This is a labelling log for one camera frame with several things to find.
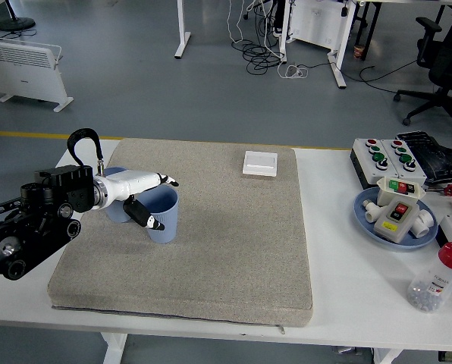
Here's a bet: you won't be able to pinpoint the black foot pedal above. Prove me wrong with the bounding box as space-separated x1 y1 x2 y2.
395 130 452 187

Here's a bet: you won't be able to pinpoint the white coiled floor cable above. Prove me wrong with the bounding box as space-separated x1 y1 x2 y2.
278 63 309 80

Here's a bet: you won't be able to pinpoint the white panel heater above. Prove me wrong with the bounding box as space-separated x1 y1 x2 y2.
0 36 74 113
286 0 354 52

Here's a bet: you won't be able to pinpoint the grey red-black push-button switch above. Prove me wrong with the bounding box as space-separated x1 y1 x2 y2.
373 199 419 243

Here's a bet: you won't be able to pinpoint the black fan stand base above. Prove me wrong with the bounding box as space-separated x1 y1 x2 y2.
0 0 36 32

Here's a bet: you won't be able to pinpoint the white wall switch panel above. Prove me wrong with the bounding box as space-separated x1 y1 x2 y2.
242 150 280 177

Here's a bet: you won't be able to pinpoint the blue plate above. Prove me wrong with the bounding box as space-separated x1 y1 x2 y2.
353 187 439 253

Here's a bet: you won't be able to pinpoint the black office chair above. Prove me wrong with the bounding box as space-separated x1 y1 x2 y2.
393 0 452 140

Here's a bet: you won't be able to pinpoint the blue ribbed cup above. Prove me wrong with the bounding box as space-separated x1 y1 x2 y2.
133 184 180 244
102 166 134 224

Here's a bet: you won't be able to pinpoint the clear bottle with red cap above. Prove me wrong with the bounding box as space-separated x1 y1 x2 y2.
406 235 452 314

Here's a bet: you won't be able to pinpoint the grey-brown mat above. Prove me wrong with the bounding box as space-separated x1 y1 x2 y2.
46 137 315 328

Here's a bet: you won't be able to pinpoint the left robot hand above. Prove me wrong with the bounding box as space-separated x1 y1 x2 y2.
103 170 180 232

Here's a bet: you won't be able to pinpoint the white green-red button switch box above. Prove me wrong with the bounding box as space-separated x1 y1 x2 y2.
375 176 427 208

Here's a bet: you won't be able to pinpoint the white hanging cable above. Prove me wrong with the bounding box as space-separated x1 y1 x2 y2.
225 0 246 45

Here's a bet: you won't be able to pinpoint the white pipe fitting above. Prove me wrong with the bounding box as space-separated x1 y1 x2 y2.
363 199 382 224
411 209 436 239

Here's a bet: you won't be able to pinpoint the black floor cables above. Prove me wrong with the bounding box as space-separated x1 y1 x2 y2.
231 0 287 75

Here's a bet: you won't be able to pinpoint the white table leg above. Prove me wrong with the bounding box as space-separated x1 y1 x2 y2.
99 332 128 364
373 347 405 364

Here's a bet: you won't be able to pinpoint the grey four-button control box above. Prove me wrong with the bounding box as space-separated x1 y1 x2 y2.
353 138 401 190
379 139 428 187

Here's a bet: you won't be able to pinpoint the black floor cable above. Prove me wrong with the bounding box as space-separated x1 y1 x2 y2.
358 60 420 94

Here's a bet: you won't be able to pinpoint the white desk leg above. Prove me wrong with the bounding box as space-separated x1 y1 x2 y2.
326 7 358 89
278 0 293 64
174 0 192 59

